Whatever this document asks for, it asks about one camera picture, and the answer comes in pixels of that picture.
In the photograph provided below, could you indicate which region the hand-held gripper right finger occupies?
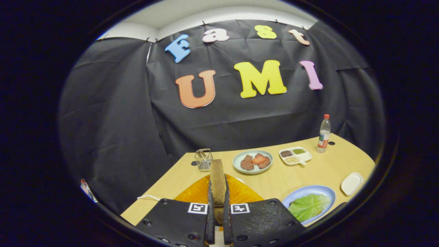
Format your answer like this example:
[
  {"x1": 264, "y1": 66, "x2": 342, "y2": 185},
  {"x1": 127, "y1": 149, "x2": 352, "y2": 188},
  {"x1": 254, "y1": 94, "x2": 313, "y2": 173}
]
[{"x1": 223, "y1": 174, "x2": 308, "y2": 247}]

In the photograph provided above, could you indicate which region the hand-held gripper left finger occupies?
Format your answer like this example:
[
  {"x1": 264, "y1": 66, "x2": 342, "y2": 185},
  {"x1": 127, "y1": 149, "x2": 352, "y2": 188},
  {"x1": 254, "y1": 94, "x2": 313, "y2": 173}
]
[{"x1": 135, "y1": 174, "x2": 216, "y2": 247}]

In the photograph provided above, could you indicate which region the green lettuce leaf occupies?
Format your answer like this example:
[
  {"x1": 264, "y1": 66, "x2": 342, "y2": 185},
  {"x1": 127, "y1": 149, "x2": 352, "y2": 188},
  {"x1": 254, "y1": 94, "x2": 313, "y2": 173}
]
[{"x1": 288, "y1": 193, "x2": 331, "y2": 222}]

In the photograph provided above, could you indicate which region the brown bread slice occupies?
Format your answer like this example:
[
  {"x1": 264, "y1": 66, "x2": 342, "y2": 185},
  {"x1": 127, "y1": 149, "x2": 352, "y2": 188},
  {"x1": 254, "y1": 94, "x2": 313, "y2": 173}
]
[{"x1": 210, "y1": 159, "x2": 227, "y2": 225}]

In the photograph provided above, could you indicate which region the blue plate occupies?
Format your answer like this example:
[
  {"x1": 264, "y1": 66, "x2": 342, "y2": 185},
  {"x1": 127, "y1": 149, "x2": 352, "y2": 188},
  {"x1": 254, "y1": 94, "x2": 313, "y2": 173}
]
[{"x1": 282, "y1": 185, "x2": 336, "y2": 226}]

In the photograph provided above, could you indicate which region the pale green plate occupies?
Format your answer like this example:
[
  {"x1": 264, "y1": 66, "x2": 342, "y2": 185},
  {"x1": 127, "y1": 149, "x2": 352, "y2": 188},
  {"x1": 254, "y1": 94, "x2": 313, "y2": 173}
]
[{"x1": 233, "y1": 150, "x2": 274, "y2": 175}]

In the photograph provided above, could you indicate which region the brown meat patty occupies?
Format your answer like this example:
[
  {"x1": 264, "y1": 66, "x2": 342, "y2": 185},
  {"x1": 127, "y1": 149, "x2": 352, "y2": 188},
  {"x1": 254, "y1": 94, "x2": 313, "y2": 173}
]
[
  {"x1": 257, "y1": 153, "x2": 271, "y2": 169},
  {"x1": 240, "y1": 155, "x2": 255, "y2": 171}
]

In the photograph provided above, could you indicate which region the white divided seasoning dish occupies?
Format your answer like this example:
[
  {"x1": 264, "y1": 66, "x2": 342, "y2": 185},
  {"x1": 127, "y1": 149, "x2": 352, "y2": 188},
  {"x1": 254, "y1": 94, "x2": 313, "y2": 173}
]
[{"x1": 278, "y1": 146, "x2": 313, "y2": 166}]

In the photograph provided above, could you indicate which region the small red white object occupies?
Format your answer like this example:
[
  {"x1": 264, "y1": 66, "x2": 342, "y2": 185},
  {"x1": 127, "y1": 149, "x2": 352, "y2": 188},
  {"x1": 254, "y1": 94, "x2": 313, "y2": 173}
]
[{"x1": 80, "y1": 178, "x2": 98, "y2": 203}]

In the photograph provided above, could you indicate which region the small white plate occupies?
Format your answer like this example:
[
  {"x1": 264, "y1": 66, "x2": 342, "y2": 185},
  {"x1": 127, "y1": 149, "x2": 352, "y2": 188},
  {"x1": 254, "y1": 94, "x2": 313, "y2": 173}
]
[{"x1": 341, "y1": 172, "x2": 364, "y2": 196}]

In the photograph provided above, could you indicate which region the clear bottle with red label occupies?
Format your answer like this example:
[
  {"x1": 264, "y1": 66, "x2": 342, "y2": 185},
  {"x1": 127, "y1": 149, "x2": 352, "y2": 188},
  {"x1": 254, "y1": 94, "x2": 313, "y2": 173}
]
[{"x1": 317, "y1": 114, "x2": 331, "y2": 153}]

